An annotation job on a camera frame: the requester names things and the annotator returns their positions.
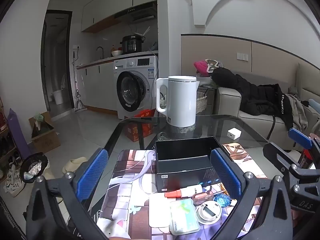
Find purple rolled mat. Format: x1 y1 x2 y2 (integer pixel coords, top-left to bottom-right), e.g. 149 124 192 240
7 108 32 155

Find white lower kitchen cabinets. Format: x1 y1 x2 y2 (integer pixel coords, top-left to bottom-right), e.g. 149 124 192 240
76 61 118 113

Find pile of light clothes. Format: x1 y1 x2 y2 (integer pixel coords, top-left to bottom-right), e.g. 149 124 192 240
196 74 217 89

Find beige slipper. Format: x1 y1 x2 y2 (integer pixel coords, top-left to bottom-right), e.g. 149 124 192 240
62 156 88 173

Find white tube with red cap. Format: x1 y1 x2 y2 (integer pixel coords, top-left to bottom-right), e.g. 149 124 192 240
164 184 203 198

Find printed plush cushion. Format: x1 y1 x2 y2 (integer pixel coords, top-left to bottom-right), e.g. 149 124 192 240
204 59 224 72

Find wicker basket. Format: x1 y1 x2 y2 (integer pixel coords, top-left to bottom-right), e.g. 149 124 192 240
159 90 208 115

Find range hood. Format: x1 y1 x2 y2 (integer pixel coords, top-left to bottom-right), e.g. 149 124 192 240
114 2 157 22

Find black door frame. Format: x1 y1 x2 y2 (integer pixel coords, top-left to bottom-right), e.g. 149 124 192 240
41 9 73 113

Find white upper kitchen cabinets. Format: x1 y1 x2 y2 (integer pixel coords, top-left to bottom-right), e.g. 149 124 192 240
81 0 158 33

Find black cable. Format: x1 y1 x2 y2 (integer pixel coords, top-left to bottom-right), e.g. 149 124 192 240
267 115 277 140

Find beige trash bin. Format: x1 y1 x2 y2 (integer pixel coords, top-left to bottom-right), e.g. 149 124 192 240
19 152 50 183

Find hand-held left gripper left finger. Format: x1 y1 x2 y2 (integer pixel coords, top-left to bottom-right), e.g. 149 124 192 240
25 148 110 240

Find white and black shoes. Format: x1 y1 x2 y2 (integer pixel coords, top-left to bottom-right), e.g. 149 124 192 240
3 165 25 197

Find black padded jacket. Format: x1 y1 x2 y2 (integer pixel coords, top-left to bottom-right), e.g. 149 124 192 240
211 67 293 130

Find small red object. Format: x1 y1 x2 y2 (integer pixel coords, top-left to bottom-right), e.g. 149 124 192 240
300 150 313 168

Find white rectangular case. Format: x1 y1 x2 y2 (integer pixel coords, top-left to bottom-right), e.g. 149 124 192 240
149 194 173 228

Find white bucket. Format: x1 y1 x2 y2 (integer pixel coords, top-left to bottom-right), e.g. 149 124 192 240
52 89 64 105

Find red cardboard box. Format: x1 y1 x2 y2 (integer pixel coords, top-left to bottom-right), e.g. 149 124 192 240
124 109 160 143

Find green and white case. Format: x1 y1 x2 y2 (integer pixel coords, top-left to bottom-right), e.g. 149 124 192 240
169 199 201 235

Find white kitchen cabinets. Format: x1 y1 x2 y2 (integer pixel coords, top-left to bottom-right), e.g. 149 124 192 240
76 61 118 113
81 0 158 33

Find flat mop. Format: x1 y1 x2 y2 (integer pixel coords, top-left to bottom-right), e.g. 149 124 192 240
72 51 88 112

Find brown cardboard box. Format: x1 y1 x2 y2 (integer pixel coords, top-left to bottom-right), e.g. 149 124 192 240
28 111 62 153

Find black box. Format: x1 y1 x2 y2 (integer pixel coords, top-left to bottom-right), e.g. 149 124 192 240
155 136 224 193

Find white charger plug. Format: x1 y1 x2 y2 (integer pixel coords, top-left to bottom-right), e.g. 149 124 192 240
227 127 241 139

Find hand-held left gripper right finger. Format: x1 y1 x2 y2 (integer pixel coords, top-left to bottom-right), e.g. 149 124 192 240
211 148 293 240

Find round white case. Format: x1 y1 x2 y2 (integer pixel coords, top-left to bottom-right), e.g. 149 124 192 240
196 201 222 224

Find grey garment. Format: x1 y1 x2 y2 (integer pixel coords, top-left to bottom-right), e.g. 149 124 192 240
286 94 310 130

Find pink nail polish bottle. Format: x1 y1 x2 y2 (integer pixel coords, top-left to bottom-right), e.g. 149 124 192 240
192 191 215 204

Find deep blue faceted bottle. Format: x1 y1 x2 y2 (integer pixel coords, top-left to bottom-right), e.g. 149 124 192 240
213 193 230 208

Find printed desk mat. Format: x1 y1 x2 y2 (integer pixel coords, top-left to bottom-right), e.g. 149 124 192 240
96 142 268 240

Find white electric kettle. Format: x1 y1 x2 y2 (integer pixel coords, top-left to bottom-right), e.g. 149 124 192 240
156 75 200 127

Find white washing machine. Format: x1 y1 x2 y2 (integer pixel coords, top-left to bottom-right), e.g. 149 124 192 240
114 55 159 120

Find beige sofa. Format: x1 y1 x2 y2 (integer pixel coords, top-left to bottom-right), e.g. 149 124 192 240
212 62 320 153

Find black pressure cooker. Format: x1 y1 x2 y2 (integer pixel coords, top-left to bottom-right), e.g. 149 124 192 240
122 35 145 55

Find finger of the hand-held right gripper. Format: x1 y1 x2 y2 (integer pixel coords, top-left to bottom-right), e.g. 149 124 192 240
288 127 320 153
262 142 303 174

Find pink knit hat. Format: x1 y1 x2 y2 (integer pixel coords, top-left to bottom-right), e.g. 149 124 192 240
194 60 208 75

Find white router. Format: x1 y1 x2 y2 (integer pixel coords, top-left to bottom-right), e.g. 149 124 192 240
134 26 150 37

